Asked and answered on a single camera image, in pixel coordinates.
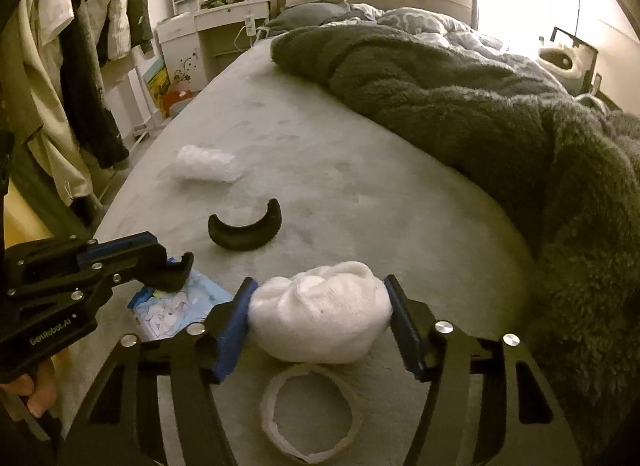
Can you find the person's left hand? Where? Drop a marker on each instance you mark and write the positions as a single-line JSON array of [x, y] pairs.
[[40, 386]]

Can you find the white power strip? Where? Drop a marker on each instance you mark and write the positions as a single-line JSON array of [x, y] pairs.
[[248, 25]]

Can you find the blue tissue pack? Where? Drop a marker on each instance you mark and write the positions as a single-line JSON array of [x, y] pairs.
[[175, 311]]

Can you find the black hanging garment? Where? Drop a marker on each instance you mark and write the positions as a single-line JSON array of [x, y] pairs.
[[92, 95]]

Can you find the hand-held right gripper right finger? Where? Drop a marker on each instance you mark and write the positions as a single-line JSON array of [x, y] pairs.
[[405, 331]]

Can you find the white vanity desk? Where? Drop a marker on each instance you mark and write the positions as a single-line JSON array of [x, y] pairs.
[[220, 25]]

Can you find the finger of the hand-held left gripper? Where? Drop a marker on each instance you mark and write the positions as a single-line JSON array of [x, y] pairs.
[[110, 252], [75, 291]]

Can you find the cream cat bed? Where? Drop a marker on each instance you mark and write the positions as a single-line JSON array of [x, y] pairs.
[[560, 60]]

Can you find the grey pillow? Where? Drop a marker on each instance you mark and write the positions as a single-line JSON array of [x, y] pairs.
[[310, 15]]

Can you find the dark green hanging garment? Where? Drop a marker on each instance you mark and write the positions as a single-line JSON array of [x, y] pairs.
[[137, 5]]

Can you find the dark curved foam piece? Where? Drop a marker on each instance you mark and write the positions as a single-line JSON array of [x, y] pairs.
[[245, 236], [175, 276]]

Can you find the grey fleece blanket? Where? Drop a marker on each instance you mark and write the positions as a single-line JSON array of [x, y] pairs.
[[450, 95]]

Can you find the red floor item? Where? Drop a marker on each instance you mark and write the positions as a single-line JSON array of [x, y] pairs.
[[178, 94]]

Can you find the colourful picture book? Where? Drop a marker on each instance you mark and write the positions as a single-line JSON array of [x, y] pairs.
[[157, 79]]

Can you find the white bubble wrap wad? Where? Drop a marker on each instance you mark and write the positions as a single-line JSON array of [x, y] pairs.
[[207, 164]]

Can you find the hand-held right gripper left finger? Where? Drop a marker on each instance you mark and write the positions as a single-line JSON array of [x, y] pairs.
[[232, 336]]

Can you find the white t-shirt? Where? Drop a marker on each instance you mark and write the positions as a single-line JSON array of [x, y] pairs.
[[52, 10]]

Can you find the grey upholstered bed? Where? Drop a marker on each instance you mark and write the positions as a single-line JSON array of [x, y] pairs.
[[350, 155]]

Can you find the large white sock ball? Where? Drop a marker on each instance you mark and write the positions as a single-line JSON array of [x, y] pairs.
[[320, 316]]

